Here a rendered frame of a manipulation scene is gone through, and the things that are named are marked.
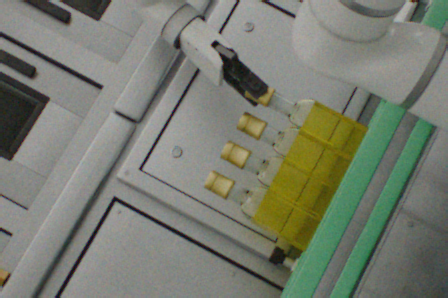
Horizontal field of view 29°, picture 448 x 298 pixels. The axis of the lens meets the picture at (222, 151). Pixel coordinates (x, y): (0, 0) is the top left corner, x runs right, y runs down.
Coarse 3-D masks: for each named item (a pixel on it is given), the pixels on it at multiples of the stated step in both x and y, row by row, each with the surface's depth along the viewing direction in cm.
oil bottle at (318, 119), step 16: (304, 112) 145; (320, 112) 145; (336, 112) 145; (304, 128) 145; (320, 128) 144; (336, 128) 145; (352, 128) 145; (368, 128) 145; (336, 144) 144; (352, 144) 144
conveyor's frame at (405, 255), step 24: (432, 144) 131; (432, 168) 130; (408, 192) 129; (432, 192) 129; (408, 216) 128; (432, 216) 128; (384, 240) 127; (408, 240) 127; (432, 240) 127; (384, 264) 126; (408, 264) 126; (432, 264) 126; (360, 288) 125; (384, 288) 125; (408, 288) 125; (432, 288) 126
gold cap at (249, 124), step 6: (246, 114) 146; (240, 120) 145; (246, 120) 145; (252, 120) 145; (258, 120) 146; (240, 126) 146; (246, 126) 145; (252, 126) 145; (258, 126) 145; (264, 126) 145; (246, 132) 146; (252, 132) 146; (258, 132) 145; (258, 138) 146
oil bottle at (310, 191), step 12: (276, 156) 144; (264, 168) 143; (276, 168) 142; (288, 168) 142; (300, 168) 142; (264, 180) 142; (276, 180) 142; (288, 180) 142; (300, 180) 142; (312, 180) 142; (324, 180) 142; (276, 192) 143; (288, 192) 141; (300, 192) 141; (312, 192) 141; (324, 192) 141; (300, 204) 142; (312, 204) 141; (324, 204) 141
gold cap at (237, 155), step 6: (228, 144) 144; (234, 144) 145; (222, 150) 144; (228, 150) 144; (234, 150) 144; (240, 150) 144; (246, 150) 144; (222, 156) 144; (228, 156) 144; (234, 156) 144; (240, 156) 144; (246, 156) 144; (234, 162) 144; (240, 162) 144; (240, 168) 145
